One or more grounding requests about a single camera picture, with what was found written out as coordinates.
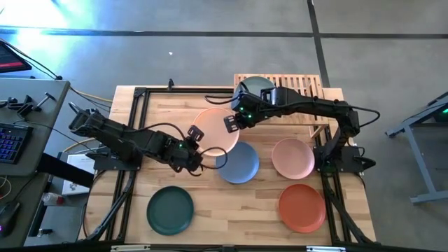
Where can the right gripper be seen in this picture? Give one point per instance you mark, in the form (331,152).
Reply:
(250,110)

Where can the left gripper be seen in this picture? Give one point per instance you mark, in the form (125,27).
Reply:
(185,154)

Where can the cream plate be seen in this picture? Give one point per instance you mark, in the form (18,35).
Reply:
(213,133)

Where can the blue plate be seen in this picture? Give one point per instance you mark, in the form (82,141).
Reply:
(239,166)

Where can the dark green plate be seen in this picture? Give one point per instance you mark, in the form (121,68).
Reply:
(170,210)

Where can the pale pink plate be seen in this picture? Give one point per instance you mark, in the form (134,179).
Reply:
(293,159)

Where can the orange plate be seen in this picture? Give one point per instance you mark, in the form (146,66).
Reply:
(302,209)

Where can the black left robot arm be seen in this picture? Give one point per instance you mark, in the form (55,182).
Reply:
(122,136)

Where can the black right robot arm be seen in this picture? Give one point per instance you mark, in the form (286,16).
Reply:
(315,105)

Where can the wooden slatted shelf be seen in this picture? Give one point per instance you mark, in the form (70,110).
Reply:
(301,84)

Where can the small black table clamp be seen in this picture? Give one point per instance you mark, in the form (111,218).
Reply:
(171,84)

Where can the white box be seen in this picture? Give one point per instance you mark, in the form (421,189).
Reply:
(75,182)

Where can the black beam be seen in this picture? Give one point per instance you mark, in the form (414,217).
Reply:
(63,169)

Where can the clear bottle with red cap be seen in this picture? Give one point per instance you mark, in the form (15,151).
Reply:
(52,199)

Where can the grey desk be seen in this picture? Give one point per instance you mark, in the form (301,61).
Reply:
(38,133)

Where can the dark side desk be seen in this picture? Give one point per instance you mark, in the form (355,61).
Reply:
(24,196)

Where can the black desk clamp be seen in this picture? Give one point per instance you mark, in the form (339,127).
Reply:
(21,105)

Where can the backlit keyboard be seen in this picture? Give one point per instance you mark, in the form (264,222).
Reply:
(14,143)

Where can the grey-blue metal stand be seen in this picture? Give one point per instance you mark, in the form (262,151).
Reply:
(420,161)

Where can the black computer mouse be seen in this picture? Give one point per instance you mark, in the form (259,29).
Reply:
(7,218)

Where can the black device with green light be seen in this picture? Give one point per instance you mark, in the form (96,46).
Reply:
(441,112)

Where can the black monitor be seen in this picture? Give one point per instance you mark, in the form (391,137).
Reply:
(12,57)

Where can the silver bracket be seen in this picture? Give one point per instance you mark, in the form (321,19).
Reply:
(325,248)
(130,248)

